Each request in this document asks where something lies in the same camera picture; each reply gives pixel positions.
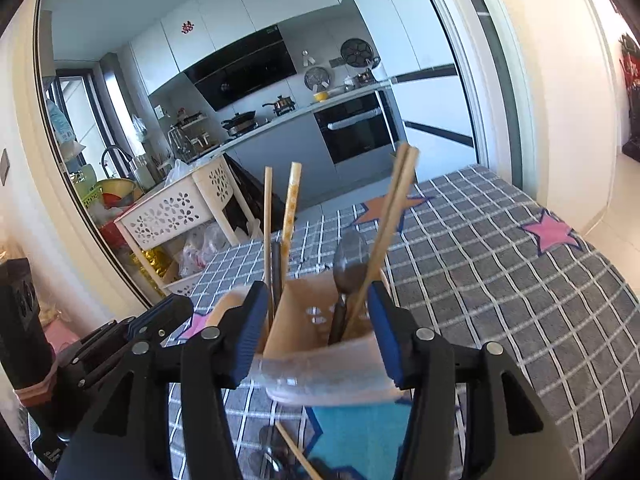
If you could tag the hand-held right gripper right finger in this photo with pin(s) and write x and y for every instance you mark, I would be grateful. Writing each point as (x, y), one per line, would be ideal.
(387, 335)

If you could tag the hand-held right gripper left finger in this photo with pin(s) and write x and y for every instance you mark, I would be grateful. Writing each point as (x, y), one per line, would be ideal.
(250, 330)

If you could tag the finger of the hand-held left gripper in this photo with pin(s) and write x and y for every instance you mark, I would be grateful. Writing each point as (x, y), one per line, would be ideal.
(90, 360)
(150, 321)

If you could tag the white plastic utensil holder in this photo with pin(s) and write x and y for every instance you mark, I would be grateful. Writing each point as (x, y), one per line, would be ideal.
(300, 360)

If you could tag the metal spoon compartment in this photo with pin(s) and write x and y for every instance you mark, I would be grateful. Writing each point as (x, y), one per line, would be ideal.
(350, 260)

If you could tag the bamboo chopstick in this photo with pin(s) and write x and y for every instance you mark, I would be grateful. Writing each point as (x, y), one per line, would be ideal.
(391, 185)
(268, 220)
(295, 447)
(401, 185)

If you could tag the gold foil bag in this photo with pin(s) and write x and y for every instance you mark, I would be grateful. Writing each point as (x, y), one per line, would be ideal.
(152, 266)

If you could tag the clear plastic bag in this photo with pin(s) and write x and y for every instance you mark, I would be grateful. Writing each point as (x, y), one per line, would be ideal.
(205, 252)

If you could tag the red basin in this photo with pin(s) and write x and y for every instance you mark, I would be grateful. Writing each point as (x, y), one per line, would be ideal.
(112, 234)

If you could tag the white plastic basket trolley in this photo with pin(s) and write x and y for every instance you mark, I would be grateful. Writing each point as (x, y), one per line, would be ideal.
(165, 215)

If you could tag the grey checked star tablecloth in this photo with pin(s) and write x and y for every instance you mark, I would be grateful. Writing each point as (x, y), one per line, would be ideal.
(500, 285)

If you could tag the yellow basin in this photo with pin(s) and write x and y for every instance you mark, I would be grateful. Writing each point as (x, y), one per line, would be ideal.
(120, 191)

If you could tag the white plastic bag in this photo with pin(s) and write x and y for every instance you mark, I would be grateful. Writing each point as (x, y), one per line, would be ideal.
(177, 172)

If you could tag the metal kitchen faucet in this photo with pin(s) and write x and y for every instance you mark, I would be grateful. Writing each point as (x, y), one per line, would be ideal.
(112, 152)

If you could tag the grey kitchen counter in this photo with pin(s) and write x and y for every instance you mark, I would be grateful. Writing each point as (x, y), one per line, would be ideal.
(275, 155)

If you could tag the countertop spice rack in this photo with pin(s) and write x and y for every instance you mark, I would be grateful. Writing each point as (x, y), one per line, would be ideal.
(190, 132)

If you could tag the blue white hanging bag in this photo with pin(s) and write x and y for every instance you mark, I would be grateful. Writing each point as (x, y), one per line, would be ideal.
(61, 122)

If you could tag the black built-in oven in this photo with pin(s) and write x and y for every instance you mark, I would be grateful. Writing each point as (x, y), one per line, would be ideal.
(355, 130)

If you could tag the black wok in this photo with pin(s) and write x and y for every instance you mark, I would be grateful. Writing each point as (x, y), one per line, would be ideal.
(240, 121)

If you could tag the metal pot with lid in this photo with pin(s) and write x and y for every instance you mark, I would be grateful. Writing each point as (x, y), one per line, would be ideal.
(281, 104)

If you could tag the yellow bowl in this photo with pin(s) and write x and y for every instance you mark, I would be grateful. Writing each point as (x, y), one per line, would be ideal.
(320, 96)

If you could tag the grey round hanging rack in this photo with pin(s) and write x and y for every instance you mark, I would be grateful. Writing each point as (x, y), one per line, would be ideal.
(317, 79)

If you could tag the black range hood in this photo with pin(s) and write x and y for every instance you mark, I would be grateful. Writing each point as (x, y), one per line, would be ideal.
(240, 70)

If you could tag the black round hanging rack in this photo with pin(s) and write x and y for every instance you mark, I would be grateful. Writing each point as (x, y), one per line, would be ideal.
(356, 51)

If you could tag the red paper decal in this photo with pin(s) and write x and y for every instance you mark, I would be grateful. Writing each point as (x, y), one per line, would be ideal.
(187, 26)

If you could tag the white refrigerator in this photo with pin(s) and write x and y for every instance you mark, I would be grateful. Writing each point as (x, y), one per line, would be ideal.
(410, 35)

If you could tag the white upper kitchen cabinets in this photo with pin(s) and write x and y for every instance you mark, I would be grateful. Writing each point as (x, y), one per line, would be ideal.
(225, 15)

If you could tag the red and black floor clutter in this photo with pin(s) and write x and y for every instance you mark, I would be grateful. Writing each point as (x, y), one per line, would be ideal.
(631, 57)

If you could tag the grey wall switch plate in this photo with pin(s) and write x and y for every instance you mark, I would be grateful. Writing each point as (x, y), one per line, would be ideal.
(4, 166)

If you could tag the sliding door frame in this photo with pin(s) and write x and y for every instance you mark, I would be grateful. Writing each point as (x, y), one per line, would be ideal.
(475, 70)

